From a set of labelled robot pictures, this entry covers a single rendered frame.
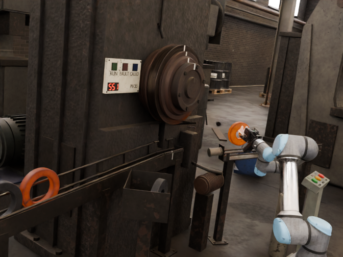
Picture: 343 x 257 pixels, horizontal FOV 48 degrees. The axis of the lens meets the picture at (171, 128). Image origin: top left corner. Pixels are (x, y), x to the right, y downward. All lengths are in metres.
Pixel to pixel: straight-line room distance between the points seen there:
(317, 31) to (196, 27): 2.42
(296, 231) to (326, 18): 3.25
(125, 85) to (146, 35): 0.32
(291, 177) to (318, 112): 2.81
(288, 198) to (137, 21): 1.20
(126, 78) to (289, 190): 1.01
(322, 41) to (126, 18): 3.07
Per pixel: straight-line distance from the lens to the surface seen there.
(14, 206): 1.71
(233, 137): 2.55
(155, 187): 1.70
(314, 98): 4.77
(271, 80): 11.16
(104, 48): 2.00
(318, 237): 1.99
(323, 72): 4.73
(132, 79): 2.15
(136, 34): 2.16
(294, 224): 1.94
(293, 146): 2.01
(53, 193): 1.80
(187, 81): 2.19
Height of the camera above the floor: 1.33
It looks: 12 degrees down
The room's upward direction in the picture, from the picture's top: 7 degrees clockwise
